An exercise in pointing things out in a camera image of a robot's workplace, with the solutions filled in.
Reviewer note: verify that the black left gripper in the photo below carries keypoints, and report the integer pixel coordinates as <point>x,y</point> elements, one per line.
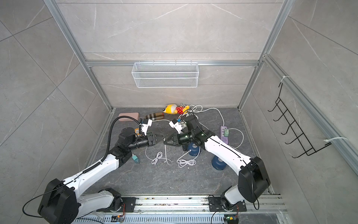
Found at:
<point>152,139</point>

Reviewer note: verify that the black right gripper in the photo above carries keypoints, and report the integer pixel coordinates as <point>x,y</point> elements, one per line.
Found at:
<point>177,140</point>

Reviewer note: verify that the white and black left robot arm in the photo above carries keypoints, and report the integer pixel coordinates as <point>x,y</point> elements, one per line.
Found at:
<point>63,200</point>

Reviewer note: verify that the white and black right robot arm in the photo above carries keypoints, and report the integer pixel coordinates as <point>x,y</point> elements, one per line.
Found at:
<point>253,179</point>

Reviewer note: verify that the brown plaid pouch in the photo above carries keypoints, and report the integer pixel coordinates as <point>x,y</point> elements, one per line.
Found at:
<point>155,116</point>

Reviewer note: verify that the teal charger plug left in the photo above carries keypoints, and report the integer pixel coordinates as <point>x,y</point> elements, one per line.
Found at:
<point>136,159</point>

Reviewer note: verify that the pink rectangular case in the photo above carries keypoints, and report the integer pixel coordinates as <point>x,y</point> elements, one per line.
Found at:
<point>128,116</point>

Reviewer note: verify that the yellow duck plush toy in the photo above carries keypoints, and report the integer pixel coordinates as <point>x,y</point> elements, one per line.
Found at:
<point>174,109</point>

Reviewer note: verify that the purple power strip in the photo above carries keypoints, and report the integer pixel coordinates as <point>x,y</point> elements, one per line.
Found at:
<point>224,139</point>

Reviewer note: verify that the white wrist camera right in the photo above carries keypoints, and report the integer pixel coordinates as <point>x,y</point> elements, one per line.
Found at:
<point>178,125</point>

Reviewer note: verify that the white wire mesh basket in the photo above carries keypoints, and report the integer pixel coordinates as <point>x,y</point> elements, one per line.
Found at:
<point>165,75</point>

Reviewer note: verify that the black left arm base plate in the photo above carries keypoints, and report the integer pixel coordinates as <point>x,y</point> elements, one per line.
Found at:
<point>125,203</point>

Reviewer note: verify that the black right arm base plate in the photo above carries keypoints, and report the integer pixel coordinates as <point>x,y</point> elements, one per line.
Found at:
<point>221,204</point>

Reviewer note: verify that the black wire hook rack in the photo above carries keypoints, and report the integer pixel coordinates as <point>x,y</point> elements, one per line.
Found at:
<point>294,127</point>

